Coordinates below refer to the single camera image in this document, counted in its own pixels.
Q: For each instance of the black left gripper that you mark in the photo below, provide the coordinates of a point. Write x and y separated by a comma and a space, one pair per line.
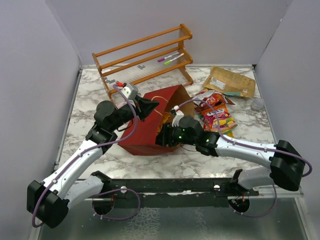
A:
144, 107

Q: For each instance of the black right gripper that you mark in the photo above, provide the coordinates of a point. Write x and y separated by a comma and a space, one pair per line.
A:
165, 137

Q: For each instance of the red fruit candy snack bag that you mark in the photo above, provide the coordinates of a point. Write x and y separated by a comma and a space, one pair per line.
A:
221, 116

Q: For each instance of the red brown paper bag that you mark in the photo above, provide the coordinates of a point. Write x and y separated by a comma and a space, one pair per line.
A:
143, 140

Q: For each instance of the large tan foil pouch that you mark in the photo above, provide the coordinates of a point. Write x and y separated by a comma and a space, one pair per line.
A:
230, 83

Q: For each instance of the red Doritos chip bag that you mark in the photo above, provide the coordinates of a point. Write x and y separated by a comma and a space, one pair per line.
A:
212, 97

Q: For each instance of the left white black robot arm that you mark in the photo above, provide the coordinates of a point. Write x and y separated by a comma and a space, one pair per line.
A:
49, 201

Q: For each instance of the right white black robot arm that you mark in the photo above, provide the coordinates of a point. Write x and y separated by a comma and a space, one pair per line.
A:
279, 164

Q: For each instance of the red white staple box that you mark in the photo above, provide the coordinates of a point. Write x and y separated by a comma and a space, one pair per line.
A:
120, 104

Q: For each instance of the grey staple strips lower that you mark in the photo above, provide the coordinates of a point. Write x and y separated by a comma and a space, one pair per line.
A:
110, 81

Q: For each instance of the orange wooden shelf rack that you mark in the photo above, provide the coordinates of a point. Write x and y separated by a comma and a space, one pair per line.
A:
120, 62

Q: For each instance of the green cap marker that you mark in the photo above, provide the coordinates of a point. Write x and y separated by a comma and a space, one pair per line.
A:
173, 59

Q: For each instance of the purple cap marker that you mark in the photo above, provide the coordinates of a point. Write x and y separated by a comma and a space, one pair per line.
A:
167, 57

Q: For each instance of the small clear plastic cup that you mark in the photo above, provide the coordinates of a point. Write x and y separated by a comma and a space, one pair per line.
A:
257, 104

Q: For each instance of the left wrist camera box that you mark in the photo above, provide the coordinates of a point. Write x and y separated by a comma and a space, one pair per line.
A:
130, 91

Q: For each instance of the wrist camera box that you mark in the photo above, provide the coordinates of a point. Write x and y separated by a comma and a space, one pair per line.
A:
177, 115
130, 91

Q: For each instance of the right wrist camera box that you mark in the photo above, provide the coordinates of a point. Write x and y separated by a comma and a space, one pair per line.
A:
177, 115

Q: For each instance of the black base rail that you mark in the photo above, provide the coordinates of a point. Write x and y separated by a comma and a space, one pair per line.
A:
178, 192

